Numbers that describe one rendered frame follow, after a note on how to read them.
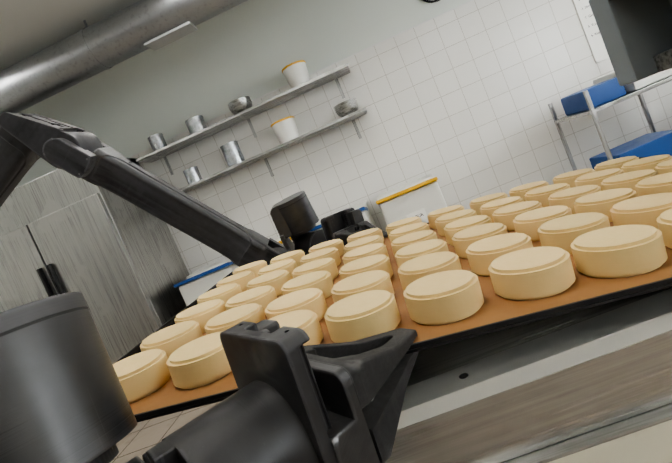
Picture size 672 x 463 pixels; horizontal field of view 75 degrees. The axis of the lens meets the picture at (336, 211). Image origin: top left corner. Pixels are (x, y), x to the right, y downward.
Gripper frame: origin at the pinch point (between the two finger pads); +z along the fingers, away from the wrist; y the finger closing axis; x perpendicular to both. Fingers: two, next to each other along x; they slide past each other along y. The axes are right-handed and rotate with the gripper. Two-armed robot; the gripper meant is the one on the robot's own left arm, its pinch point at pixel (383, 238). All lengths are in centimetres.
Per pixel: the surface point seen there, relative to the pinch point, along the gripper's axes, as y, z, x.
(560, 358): 5.3, 30.9, 17.7
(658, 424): 11.0, 34.6, 14.9
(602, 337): 4.7, 33.0, 15.6
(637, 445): 12.0, 33.6, 16.2
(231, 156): -58, -330, -160
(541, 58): -56, -131, -389
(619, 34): -18, 23, -42
